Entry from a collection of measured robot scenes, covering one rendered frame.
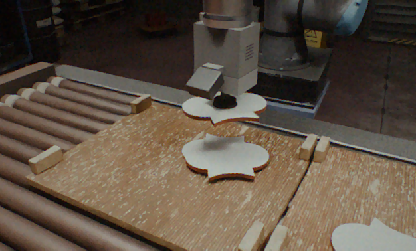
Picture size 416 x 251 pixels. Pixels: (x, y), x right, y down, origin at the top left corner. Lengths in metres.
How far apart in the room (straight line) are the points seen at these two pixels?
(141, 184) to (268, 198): 0.21
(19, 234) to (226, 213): 0.30
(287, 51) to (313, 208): 0.57
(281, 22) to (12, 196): 0.76
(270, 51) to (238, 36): 0.53
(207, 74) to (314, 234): 0.28
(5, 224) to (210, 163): 0.33
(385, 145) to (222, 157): 0.35
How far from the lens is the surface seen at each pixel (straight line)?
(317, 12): 0.99
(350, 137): 0.84
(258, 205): 0.58
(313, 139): 0.71
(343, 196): 0.63
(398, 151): 0.83
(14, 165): 0.77
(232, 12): 0.55
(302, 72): 1.05
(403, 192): 0.67
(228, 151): 0.66
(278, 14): 1.04
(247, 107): 0.62
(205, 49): 0.59
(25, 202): 0.67
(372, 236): 0.56
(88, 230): 0.59
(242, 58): 0.56
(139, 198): 0.59
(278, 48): 1.06
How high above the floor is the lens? 1.31
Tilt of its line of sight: 28 degrees down
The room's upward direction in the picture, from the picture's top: straight up
